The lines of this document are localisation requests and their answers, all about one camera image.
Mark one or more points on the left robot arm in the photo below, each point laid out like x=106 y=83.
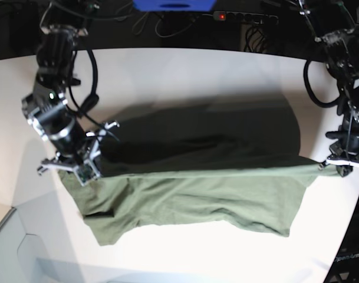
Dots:
x=337 y=35

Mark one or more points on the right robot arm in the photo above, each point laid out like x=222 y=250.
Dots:
x=64 y=25

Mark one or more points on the black power strip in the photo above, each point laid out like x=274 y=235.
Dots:
x=245 y=18

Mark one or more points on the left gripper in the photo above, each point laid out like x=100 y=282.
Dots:
x=344 y=162

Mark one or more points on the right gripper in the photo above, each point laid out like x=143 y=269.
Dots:
x=77 y=148

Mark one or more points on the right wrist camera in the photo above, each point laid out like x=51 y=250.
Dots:
x=85 y=174

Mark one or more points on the green t-shirt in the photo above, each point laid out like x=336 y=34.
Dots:
x=236 y=162

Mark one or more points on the blue box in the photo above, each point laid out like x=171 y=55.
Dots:
x=174 y=5

